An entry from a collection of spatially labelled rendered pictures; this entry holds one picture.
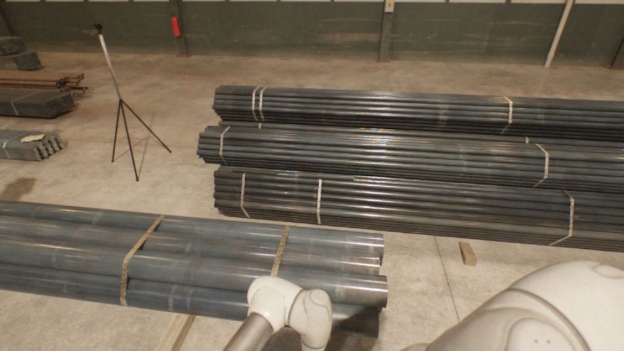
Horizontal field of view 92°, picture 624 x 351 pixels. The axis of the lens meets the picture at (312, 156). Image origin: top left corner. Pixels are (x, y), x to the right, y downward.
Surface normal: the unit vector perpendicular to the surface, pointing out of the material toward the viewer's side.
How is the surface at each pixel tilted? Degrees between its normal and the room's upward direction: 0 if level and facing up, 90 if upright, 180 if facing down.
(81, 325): 0
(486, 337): 58
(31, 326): 0
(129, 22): 90
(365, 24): 90
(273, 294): 6
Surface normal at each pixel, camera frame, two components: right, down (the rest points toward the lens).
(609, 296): 0.09, -0.80
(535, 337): 0.00, -0.56
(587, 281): -0.01, -0.92
